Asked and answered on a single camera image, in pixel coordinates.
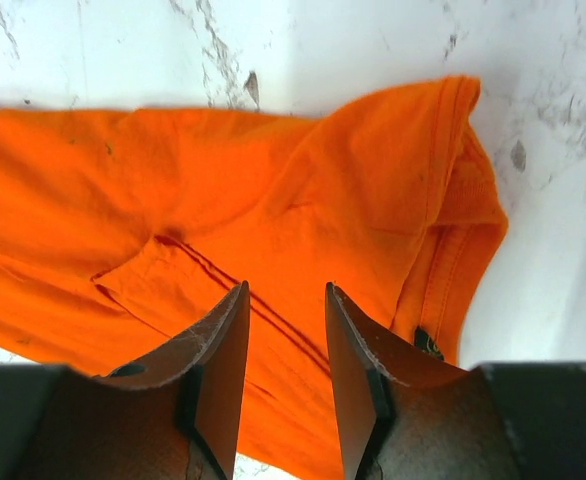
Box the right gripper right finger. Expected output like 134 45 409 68
325 283 464 479

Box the orange t shirt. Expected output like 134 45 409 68
0 76 508 479

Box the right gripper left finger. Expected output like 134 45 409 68
98 281 250 479

